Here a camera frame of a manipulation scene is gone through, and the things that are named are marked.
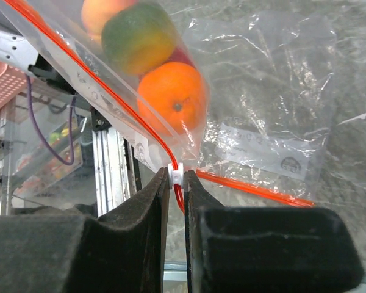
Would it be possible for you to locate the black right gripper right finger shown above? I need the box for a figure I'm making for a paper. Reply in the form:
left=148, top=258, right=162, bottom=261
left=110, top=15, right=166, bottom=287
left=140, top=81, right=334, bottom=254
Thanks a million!
left=184, top=170, right=365, bottom=292

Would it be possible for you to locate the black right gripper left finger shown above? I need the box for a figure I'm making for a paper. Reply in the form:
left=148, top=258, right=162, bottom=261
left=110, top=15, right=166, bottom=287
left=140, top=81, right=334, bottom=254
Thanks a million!
left=0, top=168, right=170, bottom=292

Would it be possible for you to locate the toy orange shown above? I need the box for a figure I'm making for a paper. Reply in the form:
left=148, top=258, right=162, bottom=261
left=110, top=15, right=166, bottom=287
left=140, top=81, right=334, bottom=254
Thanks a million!
left=137, top=62, right=208, bottom=134

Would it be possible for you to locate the clear orange zip top bag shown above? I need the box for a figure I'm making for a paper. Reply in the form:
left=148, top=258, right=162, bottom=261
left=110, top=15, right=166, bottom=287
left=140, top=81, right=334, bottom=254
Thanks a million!
left=0, top=1, right=210, bottom=206

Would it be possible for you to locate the green yellow toy mango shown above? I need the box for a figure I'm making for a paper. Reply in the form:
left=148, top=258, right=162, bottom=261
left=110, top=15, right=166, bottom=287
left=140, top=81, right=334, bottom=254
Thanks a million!
left=101, top=2, right=179, bottom=75

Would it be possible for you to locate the toy peach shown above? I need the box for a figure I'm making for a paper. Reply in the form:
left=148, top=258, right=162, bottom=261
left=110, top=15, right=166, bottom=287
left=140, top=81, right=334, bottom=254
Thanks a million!
left=81, top=0, right=137, bottom=45

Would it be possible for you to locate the red toy apple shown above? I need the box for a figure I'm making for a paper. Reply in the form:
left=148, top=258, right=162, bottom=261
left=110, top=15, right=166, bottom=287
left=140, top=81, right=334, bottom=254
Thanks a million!
left=167, top=47, right=196, bottom=68

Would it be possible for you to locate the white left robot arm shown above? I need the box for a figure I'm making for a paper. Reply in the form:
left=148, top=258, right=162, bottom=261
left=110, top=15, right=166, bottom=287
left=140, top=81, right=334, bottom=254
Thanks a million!
left=0, top=29, right=76, bottom=95

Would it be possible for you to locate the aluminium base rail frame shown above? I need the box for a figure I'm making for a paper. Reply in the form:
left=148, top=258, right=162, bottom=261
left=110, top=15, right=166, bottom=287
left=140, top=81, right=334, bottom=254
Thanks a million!
left=0, top=104, right=142, bottom=217

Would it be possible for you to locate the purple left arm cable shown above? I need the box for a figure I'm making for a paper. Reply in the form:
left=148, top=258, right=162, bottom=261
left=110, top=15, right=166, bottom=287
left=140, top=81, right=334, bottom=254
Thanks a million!
left=24, top=74, right=79, bottom=167

